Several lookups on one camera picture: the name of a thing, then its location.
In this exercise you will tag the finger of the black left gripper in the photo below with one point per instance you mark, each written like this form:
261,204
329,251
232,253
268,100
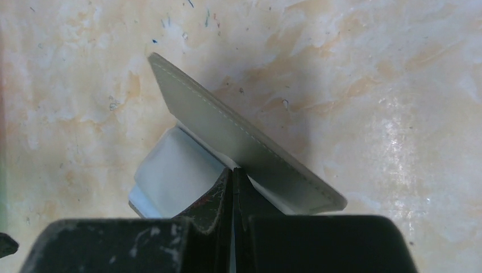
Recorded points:
8,246

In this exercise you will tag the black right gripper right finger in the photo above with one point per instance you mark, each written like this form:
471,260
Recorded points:
267,240

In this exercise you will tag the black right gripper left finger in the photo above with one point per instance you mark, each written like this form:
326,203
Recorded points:
196,240

